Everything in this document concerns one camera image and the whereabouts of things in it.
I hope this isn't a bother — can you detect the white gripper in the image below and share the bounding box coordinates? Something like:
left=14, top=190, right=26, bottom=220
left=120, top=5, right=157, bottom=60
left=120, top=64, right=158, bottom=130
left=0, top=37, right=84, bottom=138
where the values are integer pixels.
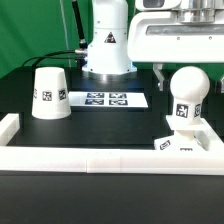
left=127, top=10, right=224, bottom=91

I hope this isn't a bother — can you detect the white lamp bulb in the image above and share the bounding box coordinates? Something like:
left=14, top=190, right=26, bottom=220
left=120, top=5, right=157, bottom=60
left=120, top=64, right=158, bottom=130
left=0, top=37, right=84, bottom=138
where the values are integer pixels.
left=170, top=66, right=210, bottom=125

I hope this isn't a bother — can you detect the white lamp base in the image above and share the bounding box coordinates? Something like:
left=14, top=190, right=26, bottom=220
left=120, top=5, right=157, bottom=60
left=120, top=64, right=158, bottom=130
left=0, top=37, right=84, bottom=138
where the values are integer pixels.
left=154, top=115, right=210, bottom=151

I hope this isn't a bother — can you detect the white lamp shade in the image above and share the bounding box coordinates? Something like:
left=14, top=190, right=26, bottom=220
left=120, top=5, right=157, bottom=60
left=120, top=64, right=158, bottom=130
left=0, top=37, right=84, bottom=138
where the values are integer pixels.
left=32, top=67, right=71, bottom=120

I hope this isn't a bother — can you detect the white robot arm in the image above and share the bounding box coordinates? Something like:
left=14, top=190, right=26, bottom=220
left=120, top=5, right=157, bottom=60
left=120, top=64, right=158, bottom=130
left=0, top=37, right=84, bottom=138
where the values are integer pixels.
left=83, top=0, right=224, bottom=90

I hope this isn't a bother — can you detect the white marker sheet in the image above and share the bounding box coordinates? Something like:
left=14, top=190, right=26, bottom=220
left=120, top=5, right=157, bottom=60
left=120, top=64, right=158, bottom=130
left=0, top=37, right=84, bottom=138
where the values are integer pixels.
left=69, top=91, right=148, bottom=108

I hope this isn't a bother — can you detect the white U-shaped fence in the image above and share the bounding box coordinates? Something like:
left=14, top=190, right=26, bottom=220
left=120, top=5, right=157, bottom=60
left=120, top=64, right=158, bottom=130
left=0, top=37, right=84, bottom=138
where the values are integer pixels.
left=0, top=113, right=224, bottom=175

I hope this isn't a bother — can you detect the black cable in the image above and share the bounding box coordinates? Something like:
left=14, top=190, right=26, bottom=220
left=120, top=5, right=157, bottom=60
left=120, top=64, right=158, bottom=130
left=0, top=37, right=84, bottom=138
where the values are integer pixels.
left=21, top=49, right=88, bottom=68

